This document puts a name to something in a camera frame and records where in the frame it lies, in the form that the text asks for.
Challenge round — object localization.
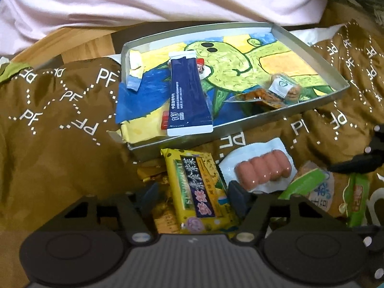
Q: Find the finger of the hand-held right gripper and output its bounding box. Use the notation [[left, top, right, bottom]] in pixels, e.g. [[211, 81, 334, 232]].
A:
[[361, 225, 384, 281], [327, 124, 384, 175]]

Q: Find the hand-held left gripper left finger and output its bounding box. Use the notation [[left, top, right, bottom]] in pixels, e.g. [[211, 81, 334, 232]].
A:
[[57, 183, 160, 245]]

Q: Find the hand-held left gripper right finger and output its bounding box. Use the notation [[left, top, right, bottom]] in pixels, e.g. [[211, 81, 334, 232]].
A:
[[229, 181, 327, 245]]

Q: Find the pink sausage pack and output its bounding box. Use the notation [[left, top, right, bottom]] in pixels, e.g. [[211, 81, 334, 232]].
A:
[[218, 138, 298, 193]]

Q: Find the yellow snack packet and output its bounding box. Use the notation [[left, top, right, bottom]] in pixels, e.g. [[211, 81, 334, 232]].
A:
[[160, 148, 240, 235]]

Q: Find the green label bread packet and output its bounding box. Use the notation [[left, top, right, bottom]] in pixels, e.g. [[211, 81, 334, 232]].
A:
[[277, 161, 353, 218]]

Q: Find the grey metal tray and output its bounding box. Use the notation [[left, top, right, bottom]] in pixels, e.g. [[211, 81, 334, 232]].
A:
[[120, 22, 351, 162]]

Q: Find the blue sachet packet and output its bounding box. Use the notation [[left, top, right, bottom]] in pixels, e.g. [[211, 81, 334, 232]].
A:
[[166, 51, 214, 137]]

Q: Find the white label walnut packet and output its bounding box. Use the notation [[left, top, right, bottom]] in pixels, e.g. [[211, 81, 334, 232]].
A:
[[268, 72, 304, 106]]

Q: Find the red label clear packet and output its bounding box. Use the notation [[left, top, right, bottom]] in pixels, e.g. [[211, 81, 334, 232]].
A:
[[160, 59, 212, 130]]

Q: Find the golden wrapper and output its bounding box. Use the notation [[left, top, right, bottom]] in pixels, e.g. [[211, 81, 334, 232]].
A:
[[137, 166, 169, 184]]

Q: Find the tan printed packet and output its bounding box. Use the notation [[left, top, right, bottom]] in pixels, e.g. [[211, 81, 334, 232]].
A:
[[151, 196, 182, 234]]

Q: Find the brown printed blanket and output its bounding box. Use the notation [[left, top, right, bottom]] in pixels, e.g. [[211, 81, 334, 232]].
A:
[[0, 21, 384, 288]]

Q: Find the pink bed sheet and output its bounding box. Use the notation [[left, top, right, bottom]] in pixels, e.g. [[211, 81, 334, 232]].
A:
[[0, 0, 336, 56]]

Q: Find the wooden bed frame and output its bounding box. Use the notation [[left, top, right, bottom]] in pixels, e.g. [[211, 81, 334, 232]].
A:
[[9, 1, 384, 66]]

